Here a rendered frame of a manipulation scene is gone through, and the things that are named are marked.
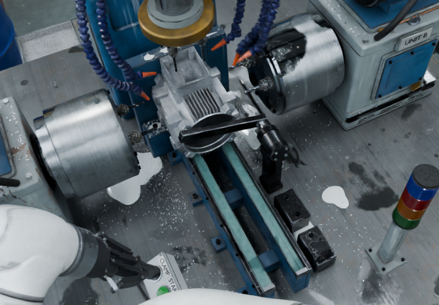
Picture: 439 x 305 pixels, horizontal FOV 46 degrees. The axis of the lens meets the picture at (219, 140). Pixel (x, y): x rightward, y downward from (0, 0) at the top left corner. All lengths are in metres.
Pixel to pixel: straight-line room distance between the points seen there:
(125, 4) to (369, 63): 0.68
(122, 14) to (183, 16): 0.29
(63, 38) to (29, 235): 1.96
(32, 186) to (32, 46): 1.55
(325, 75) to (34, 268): 0.92
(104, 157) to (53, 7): 2.33
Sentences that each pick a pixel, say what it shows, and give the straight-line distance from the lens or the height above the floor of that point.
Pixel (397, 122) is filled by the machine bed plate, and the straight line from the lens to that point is 1.75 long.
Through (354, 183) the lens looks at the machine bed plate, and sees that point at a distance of 1.59.
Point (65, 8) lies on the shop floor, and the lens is 3.52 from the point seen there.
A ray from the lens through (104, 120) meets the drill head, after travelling 1.30.
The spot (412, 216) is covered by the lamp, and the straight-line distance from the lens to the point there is 1.24.
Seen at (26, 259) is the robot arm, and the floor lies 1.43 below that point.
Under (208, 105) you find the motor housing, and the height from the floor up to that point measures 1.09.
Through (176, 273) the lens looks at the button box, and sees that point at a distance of 1.18.
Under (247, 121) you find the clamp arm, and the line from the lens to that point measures 1.39.
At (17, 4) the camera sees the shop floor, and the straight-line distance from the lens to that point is 3.66.
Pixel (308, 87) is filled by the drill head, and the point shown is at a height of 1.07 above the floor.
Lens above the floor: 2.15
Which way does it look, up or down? 55 degrees down
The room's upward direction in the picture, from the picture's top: 5 degrees counter-clockwise
